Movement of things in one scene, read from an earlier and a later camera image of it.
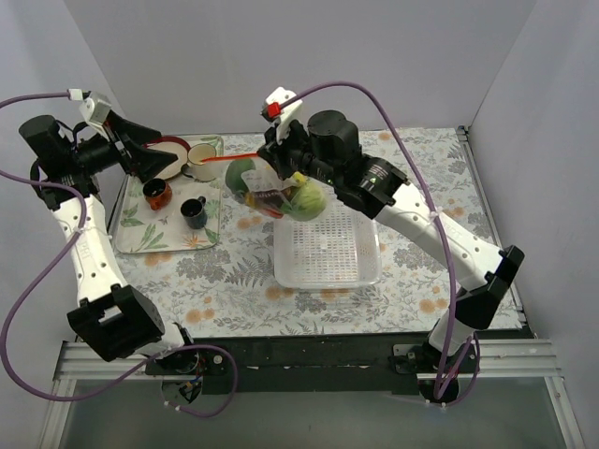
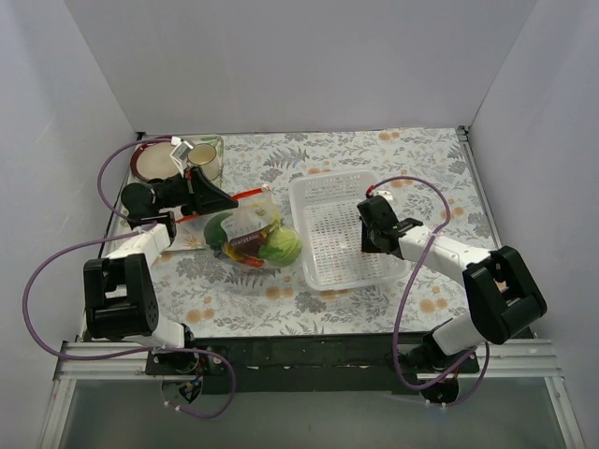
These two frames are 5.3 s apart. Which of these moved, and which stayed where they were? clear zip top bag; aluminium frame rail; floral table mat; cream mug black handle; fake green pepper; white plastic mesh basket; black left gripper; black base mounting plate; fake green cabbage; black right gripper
Moved: clear zip top bag; black right gripper; white plastic mesh basket; fake green pepper; black left gripper; fake green cabbage
Stayed: black base mounting plate; aluminium frame rail; floral table mat; cream mug black handle
